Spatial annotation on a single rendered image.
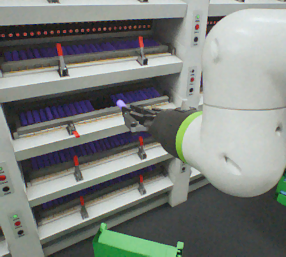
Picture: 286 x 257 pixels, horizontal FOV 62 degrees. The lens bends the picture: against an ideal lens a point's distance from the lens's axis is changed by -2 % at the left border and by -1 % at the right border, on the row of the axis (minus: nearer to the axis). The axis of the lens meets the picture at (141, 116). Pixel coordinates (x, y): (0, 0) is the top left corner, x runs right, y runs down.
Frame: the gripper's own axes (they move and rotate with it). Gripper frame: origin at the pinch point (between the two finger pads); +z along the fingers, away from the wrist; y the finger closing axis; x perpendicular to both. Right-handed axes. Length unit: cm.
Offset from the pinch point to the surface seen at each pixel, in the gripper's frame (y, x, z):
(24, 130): 26.6, 4.3, 23.6
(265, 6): -71, -29, 15
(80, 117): 9.0, 4.0, 24.2
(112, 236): 7.2, 45.2, 13.0
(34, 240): 32, 46, 28
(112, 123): -1.2, 8.0, 22.0
